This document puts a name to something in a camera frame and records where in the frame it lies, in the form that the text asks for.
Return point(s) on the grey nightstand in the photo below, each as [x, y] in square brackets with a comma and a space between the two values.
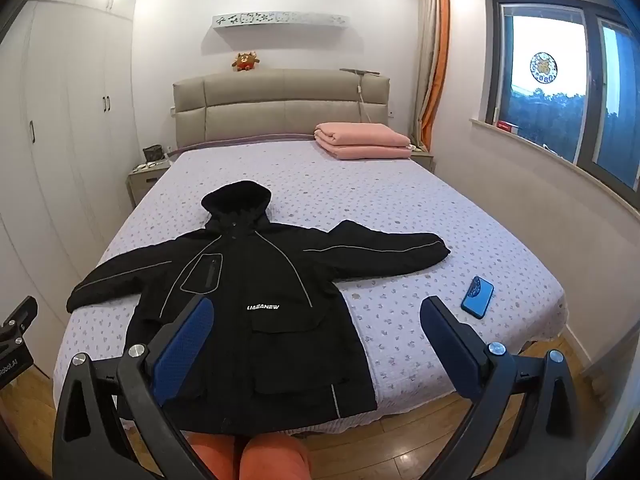
[144, 177]

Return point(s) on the orange trousers legs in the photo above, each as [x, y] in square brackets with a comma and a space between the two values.
[266, 456]

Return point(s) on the blue smartphone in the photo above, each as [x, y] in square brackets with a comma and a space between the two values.
[478, 297]

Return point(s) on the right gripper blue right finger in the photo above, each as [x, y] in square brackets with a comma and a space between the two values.
[456, 345]

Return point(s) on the white wardrobe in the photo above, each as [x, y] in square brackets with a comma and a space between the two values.
[68, 143]

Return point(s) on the beige padded headboard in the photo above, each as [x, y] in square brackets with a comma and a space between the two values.
[234, 106]

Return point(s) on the red box on windowsill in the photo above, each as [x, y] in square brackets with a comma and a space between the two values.
[507, 126]

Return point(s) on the orange and beige curtain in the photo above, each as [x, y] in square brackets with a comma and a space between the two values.
[431, 65]

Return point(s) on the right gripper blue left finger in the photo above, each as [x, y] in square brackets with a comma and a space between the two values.
[176, 346]

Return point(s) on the orange plush toy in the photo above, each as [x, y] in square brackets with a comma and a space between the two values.
[245, 61]

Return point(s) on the black hooded jacket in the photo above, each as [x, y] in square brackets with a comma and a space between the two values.
[283, 352]

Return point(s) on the bed with floral sheet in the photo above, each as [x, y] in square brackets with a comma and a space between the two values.
[312, 190]

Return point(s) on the white decorative wall shelf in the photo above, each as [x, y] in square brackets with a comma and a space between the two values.
[280, 18]

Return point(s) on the right nightstand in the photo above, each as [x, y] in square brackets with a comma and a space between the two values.
[424, 158]

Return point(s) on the folded pink blanket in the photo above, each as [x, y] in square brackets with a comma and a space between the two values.
[361, 140]

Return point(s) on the dark framed window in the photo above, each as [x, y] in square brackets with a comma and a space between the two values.
[567, 73]

